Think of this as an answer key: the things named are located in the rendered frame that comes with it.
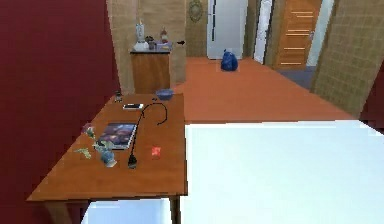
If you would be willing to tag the red and white figurine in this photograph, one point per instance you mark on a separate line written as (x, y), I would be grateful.
(163, 36)

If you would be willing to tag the brown wooden table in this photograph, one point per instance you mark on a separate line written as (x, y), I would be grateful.
(100, 180)

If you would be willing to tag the blue bag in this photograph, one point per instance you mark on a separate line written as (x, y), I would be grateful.
(229, 62)

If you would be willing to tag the white tall bottle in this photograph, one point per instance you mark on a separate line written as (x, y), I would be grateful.
(140, 36)

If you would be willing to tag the brown wooden cabinet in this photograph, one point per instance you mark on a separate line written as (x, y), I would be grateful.
(150, 71)

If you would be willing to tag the blue bowl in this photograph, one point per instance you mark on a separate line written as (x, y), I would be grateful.
(164, 94)

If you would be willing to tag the blue vase with plant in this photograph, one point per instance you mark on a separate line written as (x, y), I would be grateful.
(106, 151)

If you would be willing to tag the orange wooden door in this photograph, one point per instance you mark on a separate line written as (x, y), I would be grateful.
(296, 33)

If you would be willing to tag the white door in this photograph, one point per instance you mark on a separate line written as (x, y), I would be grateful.
(226, 30)

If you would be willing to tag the small dark figurine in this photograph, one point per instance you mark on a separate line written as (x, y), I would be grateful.
(118, 96)

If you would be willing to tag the small dark pot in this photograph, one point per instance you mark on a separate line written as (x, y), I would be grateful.
(150, 42)

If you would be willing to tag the red small box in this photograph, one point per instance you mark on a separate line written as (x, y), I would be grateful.
(156, 151)

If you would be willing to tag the dark picture book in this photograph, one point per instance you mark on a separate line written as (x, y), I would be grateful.
(118, 134)

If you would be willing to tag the black desk lamp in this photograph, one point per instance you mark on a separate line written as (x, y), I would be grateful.
(137, 133)

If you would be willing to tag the white smartphone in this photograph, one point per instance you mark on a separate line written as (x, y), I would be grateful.
(133, 106)

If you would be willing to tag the round wall ornament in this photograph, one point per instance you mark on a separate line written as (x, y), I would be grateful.
(195, 10)

